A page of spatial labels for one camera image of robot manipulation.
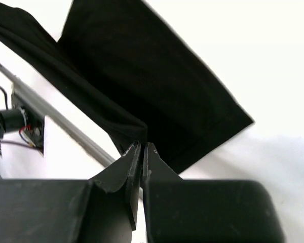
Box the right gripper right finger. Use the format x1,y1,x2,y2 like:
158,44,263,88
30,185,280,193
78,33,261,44
142,143,183,184

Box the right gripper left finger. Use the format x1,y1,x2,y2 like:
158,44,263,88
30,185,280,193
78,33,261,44
91,142,141,230

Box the black skirt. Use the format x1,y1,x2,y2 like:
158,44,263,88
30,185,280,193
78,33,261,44
0,1,253,173

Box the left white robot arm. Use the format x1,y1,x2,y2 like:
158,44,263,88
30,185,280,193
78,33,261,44
0,86,27,155

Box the aluminium frame rail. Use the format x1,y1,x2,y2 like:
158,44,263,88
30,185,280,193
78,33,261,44
0,66,120,168

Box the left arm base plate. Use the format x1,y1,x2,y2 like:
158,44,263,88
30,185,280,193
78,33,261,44
11,88,45,156

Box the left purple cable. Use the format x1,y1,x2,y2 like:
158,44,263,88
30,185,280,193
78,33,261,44
0,141,37,149

